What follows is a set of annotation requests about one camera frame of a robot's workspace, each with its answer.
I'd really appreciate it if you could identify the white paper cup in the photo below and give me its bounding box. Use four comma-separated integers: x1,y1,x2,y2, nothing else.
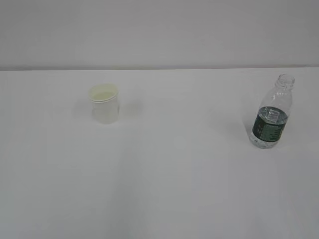
88,83,120,124

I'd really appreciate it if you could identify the clear water bottle green label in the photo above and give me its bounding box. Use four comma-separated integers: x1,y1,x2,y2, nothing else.
249,74,295,149

